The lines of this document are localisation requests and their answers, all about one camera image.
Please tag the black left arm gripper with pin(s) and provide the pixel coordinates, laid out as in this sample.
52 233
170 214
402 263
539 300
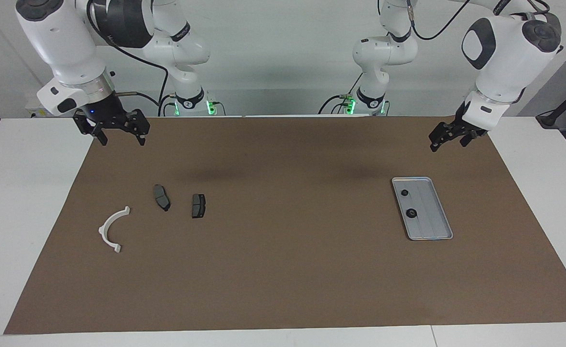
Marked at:
465 126

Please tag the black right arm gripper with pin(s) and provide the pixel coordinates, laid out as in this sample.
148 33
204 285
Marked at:
114 115

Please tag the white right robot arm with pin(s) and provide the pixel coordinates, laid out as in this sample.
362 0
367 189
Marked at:
66 38

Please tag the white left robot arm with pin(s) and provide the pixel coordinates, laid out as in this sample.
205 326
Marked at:
504 53

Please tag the silver metal tray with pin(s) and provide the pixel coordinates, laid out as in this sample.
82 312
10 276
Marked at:
432 224

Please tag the curved dark grey brake pad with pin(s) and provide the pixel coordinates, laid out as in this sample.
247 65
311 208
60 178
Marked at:
161 197

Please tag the white power box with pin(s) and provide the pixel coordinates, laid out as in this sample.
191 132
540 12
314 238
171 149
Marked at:
31 108

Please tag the rectangular dark grey brake pad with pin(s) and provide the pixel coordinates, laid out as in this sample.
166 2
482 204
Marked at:
198 206

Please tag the brown table mat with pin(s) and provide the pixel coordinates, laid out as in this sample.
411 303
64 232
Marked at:
282 270

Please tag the white curved plastic bracket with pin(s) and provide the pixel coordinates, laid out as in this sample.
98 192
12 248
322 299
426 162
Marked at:
102 231

